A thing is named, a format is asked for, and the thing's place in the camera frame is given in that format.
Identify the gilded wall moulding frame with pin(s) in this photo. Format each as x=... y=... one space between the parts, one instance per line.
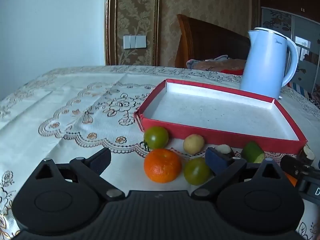
x=110 y=30

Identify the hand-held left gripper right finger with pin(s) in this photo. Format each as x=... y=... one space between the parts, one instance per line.
x=216 y=163

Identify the small orange tangerine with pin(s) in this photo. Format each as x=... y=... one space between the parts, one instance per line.
x=291 y=180

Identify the pink grey patterned cloth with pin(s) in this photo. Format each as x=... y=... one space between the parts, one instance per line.
x=215 y=63

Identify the white wall switch panel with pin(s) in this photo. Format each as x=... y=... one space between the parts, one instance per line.
x=135 y=41

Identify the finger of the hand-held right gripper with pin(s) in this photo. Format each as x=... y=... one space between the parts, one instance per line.
x=292 y=166

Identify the green cucumber piece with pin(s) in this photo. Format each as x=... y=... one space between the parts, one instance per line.
x=251 y=151

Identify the large orange tangerine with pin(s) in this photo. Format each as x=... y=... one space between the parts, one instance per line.
x=162 y=166

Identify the wardrobe with patterned sliding doors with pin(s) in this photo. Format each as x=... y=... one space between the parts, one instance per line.
x=277 y=22

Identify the red shallow cardboard box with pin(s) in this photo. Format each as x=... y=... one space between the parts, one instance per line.
x=212 y=110

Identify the white electric kettle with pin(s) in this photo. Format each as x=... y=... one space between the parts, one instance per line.
x=265 y=62

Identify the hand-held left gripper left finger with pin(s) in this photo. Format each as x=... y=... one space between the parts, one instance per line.
x=100 y=161

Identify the small yellow potato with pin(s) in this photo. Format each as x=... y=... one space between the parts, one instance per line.
x=193 y=143

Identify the brown wooden headboard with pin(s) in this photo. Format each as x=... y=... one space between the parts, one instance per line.
x=207 y=40

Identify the striped colourful blanket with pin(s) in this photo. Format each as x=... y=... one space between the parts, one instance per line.
x=301 y=88

